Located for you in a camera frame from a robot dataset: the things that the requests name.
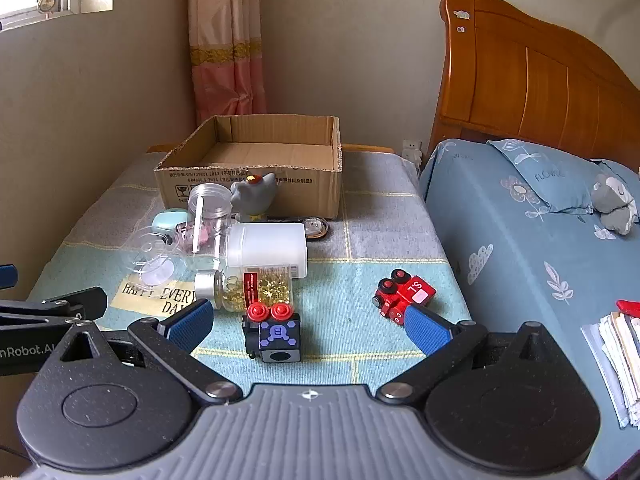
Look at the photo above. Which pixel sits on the pink beige curtain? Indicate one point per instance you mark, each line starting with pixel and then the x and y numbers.
pixel 225 35

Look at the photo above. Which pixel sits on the blue floral pillow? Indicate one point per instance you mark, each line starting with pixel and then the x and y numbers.
pixel 550 175

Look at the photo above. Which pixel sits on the brown cardboard box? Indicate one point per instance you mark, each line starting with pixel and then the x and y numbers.
pixel 300 195

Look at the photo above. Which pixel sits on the mint green oval case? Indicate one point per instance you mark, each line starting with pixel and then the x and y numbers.
pixel 167 220

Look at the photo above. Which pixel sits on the white wall socket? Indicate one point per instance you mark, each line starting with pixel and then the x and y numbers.
pixel 411 151

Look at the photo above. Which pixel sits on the small pink plastic item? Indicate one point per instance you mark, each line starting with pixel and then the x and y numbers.
pixel 181 232

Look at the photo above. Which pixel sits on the white plastic bottle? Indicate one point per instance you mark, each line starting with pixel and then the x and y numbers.
pixel 267 250

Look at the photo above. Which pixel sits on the round clear plastic lid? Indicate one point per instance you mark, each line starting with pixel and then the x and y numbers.
pixel 152 260

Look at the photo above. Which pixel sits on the small red item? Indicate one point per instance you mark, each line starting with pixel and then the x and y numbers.
pixel 629 307

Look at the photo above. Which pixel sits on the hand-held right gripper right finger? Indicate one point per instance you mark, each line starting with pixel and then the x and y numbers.
pixel 425 331

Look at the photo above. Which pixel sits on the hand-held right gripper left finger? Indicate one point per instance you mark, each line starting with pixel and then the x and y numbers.
pixel 192 324

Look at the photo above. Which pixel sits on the brass window latch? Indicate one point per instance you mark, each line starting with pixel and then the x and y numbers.
pixel 47 2

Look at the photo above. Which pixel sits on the wooden bed headboard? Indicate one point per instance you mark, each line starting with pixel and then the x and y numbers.
pixel 525 75

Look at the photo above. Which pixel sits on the red toy train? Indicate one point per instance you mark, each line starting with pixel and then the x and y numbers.
pixel 407 292

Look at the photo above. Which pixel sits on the grey elephant toy figure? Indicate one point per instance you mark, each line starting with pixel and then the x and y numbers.
pixel 252 197

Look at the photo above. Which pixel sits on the tall clear plastic jar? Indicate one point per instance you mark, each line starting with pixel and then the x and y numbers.
pixel 212 205

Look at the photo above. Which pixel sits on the stack of papers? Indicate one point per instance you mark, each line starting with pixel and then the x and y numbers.
pixel 617 360

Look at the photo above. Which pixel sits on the checkered blue grey tablecloth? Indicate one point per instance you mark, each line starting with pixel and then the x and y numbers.
pixel 345 280

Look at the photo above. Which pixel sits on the black cube robot toy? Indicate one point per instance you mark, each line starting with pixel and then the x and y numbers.
pixel 277 337

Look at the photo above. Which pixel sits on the yellow capsule bottle silver cap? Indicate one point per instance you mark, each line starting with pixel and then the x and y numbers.
pixel 270 287

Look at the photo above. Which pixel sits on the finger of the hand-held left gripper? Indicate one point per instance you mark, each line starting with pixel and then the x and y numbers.
pixel 75 302
pixel 7 276

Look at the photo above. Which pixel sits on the blue floral bed sheet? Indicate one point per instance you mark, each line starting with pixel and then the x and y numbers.
pixel 500 270

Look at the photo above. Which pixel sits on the grey plush toy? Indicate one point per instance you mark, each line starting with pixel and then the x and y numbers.
pixel 612 205

